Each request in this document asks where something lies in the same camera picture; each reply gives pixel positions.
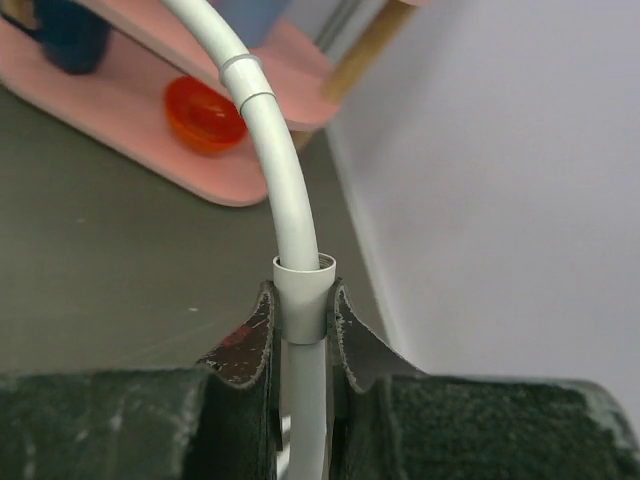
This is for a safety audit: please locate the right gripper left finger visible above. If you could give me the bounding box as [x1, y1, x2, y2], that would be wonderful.
[1, 282, 282, 479]

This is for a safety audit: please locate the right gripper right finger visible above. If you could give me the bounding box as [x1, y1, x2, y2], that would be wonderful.
[326, 281, 639, 479]

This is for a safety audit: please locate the white hose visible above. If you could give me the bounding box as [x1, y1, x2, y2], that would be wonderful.
[160, 0, 337, 480]

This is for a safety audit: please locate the orange bowl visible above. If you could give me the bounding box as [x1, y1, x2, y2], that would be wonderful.
[163, 76, 248, 155]

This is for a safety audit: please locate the pink three-tier shelf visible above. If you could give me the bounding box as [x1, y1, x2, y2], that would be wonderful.
[1, 1, 417, 207]

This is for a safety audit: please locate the small dark blue object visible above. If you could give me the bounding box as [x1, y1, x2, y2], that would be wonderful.
[1, 0, 112, 75]

